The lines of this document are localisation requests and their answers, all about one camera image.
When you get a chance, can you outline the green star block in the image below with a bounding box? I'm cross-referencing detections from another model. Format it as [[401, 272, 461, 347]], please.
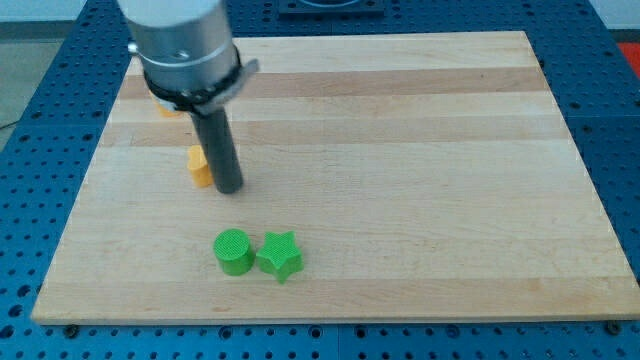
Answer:
[[256, 231, 304, 284]]

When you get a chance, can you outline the yellow block behind arm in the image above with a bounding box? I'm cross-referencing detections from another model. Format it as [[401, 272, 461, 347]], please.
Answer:
[[149, 92, 182, 118]]

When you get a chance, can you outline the dark mounting plate at top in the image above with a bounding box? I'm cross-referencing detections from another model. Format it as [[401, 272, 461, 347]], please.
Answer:
[[277, 0, 386, 17]]

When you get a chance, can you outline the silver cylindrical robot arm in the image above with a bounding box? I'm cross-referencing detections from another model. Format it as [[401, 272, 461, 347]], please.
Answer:
[[118, 0, 243, 194]]

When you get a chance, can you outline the yellow heart block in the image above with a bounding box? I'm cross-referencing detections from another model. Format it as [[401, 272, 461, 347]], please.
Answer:
[[187, 145, 214, 188]]

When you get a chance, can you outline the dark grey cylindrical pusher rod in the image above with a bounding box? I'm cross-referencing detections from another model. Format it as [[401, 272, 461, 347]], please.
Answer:
[[190, 109, 243, 194]]

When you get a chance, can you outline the light wooden board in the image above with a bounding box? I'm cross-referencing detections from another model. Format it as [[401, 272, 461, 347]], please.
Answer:
[[32, 31, 639, 325]]

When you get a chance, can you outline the black clamp with grey tab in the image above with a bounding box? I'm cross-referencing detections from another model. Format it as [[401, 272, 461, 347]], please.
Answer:
[[142, 46, 260, 115]]

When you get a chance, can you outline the green cylinder block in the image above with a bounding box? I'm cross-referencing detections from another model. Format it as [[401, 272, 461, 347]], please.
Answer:
[[213, 229, 255, 276]]

